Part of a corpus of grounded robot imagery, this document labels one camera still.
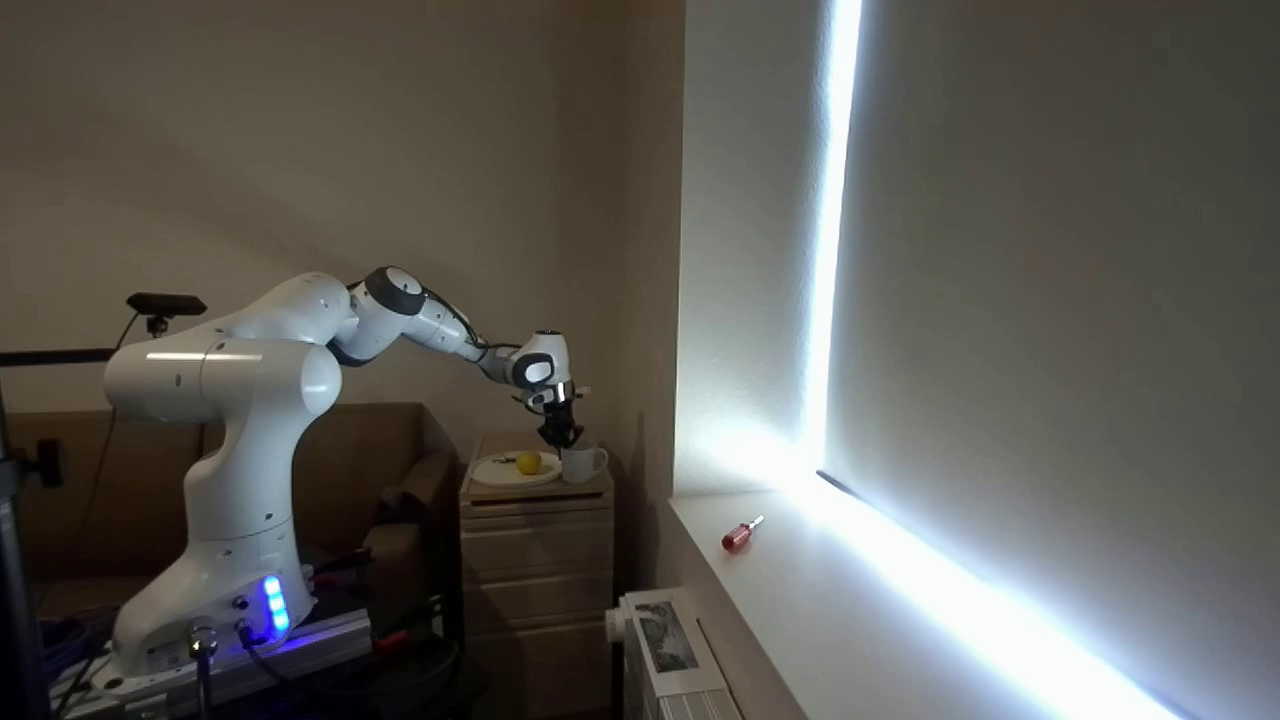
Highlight white round plate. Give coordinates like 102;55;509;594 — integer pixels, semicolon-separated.
468;450;566;489

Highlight red handled screwdriver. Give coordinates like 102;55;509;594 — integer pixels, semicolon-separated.
718;513;768;556

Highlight white roller blind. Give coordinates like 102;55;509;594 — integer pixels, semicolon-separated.
812;0;1280;720

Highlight white window sill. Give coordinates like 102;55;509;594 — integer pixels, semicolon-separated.
663;478;1193;720

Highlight black boom bar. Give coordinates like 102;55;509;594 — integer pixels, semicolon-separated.
0;349;122;373

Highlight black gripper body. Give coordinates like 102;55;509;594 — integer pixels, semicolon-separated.
537;390;586;434

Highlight white wall radiator unit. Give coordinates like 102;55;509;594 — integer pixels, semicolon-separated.
603;586;745;720

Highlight light wooden nightstand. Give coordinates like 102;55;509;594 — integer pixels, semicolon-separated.
457;442;621;716

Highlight aluminium profile rail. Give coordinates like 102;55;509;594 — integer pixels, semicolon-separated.
45;606;375;720

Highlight small black camera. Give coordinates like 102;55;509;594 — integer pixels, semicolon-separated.
126;291;212;337

